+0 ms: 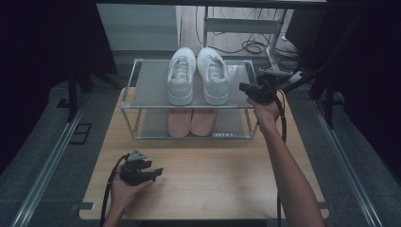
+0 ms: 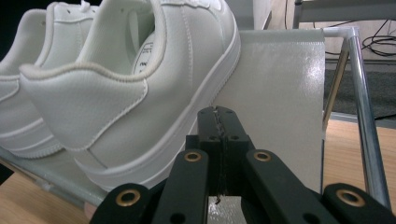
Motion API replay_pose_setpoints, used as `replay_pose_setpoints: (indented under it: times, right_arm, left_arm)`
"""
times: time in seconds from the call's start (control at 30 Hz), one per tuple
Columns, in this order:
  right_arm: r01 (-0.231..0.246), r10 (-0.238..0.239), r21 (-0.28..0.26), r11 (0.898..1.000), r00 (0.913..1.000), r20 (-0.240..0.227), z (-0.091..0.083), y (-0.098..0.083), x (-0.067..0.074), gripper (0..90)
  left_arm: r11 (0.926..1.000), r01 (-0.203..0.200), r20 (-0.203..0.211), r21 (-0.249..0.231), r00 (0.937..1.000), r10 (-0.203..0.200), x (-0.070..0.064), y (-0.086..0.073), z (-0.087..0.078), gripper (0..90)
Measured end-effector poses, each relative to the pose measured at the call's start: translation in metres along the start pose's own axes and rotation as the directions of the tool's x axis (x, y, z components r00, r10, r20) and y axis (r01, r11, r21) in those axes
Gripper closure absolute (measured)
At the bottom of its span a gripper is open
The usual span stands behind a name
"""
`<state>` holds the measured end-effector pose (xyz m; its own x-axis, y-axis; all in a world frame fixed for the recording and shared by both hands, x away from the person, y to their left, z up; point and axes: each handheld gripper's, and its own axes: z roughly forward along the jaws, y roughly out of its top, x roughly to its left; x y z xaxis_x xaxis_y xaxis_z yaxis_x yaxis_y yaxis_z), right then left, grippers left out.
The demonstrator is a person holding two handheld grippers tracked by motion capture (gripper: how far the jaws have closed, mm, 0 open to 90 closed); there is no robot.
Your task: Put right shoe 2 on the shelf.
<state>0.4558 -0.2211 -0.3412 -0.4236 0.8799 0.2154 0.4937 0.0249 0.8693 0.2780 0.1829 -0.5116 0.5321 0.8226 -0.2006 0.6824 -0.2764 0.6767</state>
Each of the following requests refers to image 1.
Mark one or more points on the black floor bracket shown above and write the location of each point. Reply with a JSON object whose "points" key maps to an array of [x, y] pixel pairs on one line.
{"points": [[72, 142]]}

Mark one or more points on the aluminium floor rail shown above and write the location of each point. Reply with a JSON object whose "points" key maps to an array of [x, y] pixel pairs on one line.
{"points": [[47, 167], [346, 167]]}

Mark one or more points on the pink slipper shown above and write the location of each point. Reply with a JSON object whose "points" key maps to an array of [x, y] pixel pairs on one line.
{"points": [[179, 124], [204, 123]]}

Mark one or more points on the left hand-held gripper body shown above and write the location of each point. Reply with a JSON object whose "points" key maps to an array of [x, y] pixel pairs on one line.
{"points": [[134, 173]]}

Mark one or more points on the person's left hand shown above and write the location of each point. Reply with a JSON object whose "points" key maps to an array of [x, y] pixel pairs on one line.
{"points": [[124, 194]]}

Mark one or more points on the black metal stand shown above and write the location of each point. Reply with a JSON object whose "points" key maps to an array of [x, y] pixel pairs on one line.
{"points": [[72, 94], [329, 104]]}

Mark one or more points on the dark curtain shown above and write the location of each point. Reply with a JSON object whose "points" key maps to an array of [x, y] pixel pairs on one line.
{"points": [[372, 63], [31, 47]]}

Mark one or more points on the person's right hand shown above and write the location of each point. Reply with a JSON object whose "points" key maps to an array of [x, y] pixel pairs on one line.
{"points": [[266, 115]]}

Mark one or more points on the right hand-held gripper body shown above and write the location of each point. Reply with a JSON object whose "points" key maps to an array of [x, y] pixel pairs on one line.
{"points": [[266, 93]]}

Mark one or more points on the grey cabinet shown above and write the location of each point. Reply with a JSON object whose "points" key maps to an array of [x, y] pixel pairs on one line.
{"points": [[138, 28]]}

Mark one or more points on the white power strip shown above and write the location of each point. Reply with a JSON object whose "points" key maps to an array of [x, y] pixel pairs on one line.
{"points": [[300, 76]]}

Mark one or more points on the white desk frame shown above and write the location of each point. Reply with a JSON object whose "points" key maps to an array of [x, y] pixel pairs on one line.
{"points": [[239, 26]]}

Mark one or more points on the metal shoe rack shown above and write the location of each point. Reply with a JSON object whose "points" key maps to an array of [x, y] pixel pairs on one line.
{"points": [[151, 88]]}

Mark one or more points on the black computer case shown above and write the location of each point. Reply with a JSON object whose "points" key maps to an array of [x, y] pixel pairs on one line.
{"points": [[304, 31]]}

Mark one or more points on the white sneaker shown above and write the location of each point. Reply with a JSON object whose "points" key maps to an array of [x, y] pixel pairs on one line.
{"points": [[180, 91], [217, 91]]}

